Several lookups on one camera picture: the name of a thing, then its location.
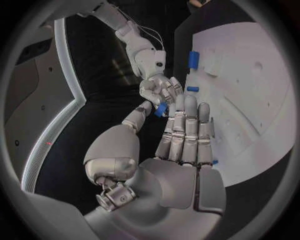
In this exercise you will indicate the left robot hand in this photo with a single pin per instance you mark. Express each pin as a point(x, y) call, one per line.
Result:
point(168, 187)

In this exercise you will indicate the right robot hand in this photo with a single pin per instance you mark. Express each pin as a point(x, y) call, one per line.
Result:
point(154, 86)

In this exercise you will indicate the blue plug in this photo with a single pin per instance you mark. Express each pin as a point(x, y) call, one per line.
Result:
point(160, 110)

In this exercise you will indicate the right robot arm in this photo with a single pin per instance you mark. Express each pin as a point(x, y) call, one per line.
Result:
point(145, 60)

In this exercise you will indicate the white task board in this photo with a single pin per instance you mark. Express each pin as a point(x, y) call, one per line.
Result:
point(246, 93)

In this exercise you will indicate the short blue cylinder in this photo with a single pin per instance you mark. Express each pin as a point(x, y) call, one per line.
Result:
point(192, 89)

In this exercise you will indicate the thick blue cylinder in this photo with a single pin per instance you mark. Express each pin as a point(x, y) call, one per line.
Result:
point(194, 60)

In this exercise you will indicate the blue gear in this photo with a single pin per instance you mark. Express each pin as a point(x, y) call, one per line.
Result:
point(215, 162)

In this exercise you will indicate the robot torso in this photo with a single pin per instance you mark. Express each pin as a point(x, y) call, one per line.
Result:
point(35, 93)

